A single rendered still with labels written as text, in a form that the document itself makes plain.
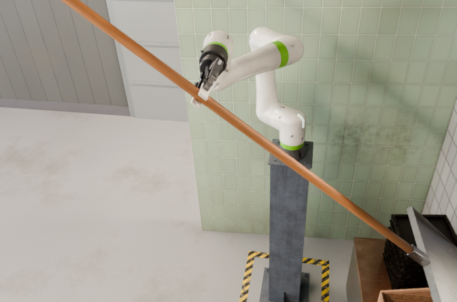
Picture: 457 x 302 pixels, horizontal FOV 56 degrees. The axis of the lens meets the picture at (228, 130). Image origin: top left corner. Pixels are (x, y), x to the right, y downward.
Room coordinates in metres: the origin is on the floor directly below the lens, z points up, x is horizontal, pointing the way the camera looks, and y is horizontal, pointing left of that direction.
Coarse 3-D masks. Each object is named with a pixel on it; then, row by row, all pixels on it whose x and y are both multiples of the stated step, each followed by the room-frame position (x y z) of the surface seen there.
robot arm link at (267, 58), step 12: (264, 48) 1.60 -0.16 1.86; (276, 48) 1.61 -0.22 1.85; (240, 60) 1.50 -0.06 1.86; (252, 60) 1.52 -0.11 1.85; (264, 60) 1.55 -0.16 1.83; (276, 60) 1.58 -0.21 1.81; (228, 72) 1.41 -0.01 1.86; (240, 72) 1.46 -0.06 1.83; (252, 72) 1.51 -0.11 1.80; (264, 72) 1.58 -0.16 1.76; (216, 84) 1.39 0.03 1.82; (228, 84) 1.42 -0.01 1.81
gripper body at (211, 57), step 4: (204, 56) 1.29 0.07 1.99; (208, 56) 1.27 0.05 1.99; (212, 56) 1.27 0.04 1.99; (216, 56) 1.28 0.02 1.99; (204, 60) 1.26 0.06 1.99; (208, 60) 1.26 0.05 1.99; (212, 60) 1.26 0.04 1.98; (200, 64) 1.26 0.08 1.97; (204, 64) 1.26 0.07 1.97; (208, 64) 1.26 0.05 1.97; (212, 64) 1.23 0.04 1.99; (200, 68) 1.26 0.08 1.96; (204, 68) 1.26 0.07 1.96; (220, 72) 1.25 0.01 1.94; (204, 76) 1.21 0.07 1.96
